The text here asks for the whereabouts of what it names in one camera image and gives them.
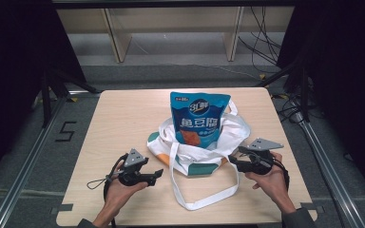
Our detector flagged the black cables by rail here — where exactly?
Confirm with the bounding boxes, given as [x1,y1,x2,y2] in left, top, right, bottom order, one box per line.
[270,91,306,124]

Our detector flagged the white tote bag teal patches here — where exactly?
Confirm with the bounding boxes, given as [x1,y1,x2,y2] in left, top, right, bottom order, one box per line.
[146,98,252,212]

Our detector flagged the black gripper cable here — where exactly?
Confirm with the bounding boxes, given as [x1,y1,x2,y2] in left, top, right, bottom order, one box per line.
[273,157,291,193]
[103,153,130,228]

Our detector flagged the black metal stand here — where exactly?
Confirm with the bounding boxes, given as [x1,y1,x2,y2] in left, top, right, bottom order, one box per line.
[254,58,311,124]
[40,66,101,128]

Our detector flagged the black curtain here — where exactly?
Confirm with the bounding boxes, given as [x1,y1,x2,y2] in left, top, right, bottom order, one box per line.
[0,0,87,188]
[276,0,365,194]

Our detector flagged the light wooden shelf unit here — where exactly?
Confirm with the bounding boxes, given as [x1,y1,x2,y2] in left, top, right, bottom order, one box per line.
[56,6,297,64]

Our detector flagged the blue snack packet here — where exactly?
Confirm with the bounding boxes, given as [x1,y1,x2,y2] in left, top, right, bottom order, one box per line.
[169,91,232,150]

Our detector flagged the black floor cables bundle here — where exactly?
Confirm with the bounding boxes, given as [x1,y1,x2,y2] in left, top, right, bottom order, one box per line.
[237,6,283,74]

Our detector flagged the aluminium floor rail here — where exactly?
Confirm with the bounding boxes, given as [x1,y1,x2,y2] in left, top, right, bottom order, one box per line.
[0,90,101,228]
[293,113,365,228]

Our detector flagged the thin white floor cable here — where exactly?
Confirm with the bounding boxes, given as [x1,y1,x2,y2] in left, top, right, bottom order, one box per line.
[167,62,261,81]

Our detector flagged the person's right hand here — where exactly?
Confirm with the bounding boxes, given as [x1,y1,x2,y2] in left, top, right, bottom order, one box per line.
[244,151,295,206]

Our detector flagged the thin grey lanyard loop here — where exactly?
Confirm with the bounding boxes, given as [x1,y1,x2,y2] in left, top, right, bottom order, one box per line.
[86,177,112,191]

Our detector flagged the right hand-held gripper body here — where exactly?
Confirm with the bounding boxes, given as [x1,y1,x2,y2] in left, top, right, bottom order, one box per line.
[243,137,285,176]

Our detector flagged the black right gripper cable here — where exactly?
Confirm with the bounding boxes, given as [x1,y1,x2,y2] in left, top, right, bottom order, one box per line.
[273,157,291,193]

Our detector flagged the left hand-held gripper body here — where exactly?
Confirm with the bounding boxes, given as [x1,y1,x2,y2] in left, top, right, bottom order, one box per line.
[117,147,157,187]

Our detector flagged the person's left hand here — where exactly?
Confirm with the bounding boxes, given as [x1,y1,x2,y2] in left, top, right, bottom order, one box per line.
[105,164,149,213]

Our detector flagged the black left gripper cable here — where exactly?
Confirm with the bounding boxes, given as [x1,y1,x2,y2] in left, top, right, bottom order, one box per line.
[103,153,130,228]

